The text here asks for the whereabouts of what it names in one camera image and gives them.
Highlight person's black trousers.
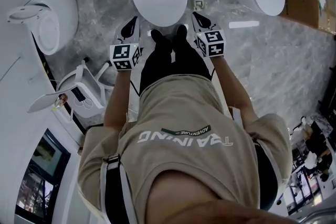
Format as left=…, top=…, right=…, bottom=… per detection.
left=139, top=34, right=213, bottom=95

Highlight white harness strap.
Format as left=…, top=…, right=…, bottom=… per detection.
left=99, top=153, right=144, bottom=224
left=251, top=136, right=286, bottom=212

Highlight person's head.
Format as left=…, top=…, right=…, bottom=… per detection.
left=151, top=168, right=300, bottom=224

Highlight rounded white toilet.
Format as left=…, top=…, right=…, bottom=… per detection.
left=6, top=0, right=79, bottom=56

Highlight small orange object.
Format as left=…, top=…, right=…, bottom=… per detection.
left=54, top=94, right=69, bottom=111

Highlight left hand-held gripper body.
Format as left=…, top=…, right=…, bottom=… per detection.
left=109, top=38, right=145, bottom=72

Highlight person's right forearm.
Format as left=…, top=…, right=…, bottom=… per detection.
left=209, top=56, right=260, bottom=124

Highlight black framed window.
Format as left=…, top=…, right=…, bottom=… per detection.
left=14, top=128, right=71, bottom=220

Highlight small white floor fitting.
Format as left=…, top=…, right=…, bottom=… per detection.
left=193, top=0, right=208, bottom=11

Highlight person's beige shirt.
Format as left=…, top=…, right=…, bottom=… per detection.
left=77, top=74, right=292, bottom=224

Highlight person's right black shoe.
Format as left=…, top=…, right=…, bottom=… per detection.
left=175, top=24, right=188, bottom=40

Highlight white office chair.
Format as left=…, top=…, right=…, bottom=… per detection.
left=27, top=58, right=116, bottom=124

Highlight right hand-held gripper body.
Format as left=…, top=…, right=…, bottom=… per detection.
left=193, top=29, right=227, bottom=59

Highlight person's left forearm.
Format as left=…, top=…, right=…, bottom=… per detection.
left=103, top=68, right=144, bottom=129

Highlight person's left black shoe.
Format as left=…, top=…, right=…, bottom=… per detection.
left=150, top=28, right=165, bottom=44

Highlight white coiled cable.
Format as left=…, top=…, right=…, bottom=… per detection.
left=73, top=89, right=94, bottom=110

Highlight person's black shoe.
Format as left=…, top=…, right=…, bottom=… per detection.
left=175, top=24, right=188, bottom=40
left=150, top=28, right=165, bottom=44

